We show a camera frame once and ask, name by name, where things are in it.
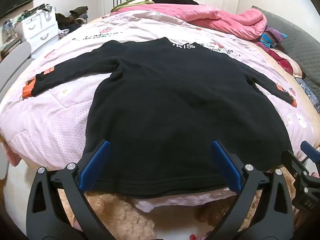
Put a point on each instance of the black sweater with orange patches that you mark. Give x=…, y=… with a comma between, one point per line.
x=162, y=105

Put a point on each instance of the striped colourful pillow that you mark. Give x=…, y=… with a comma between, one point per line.
x=272, y=37

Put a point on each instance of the blue patterned cloth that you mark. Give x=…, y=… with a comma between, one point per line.
x=310, y=92

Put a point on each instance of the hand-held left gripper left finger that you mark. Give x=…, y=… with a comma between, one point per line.
x=96, y=165

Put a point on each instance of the pile of dark clothes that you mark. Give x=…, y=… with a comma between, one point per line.
x=72, y=17

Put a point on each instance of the grey chair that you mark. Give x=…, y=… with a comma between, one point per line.
x=15, y=62

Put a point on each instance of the pink strawberry print bedsheet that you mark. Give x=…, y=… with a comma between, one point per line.
x=62, y=120

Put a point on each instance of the grey quilted headboard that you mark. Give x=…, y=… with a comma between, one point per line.
x=297, y=37

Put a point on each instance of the red cloth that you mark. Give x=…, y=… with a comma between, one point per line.
x=282, y=62

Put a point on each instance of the green blanket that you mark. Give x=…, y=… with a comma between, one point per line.
x=130, y=5

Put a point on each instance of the pink comforter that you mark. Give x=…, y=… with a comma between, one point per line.
x=225, y=20

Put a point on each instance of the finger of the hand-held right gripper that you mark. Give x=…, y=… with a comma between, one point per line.
x=310, y=151
x=296, y=163

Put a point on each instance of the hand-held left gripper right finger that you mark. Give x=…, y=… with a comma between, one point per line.
x=226, y=165

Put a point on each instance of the white drawer cabinet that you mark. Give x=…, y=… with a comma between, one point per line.
x=37, y=30

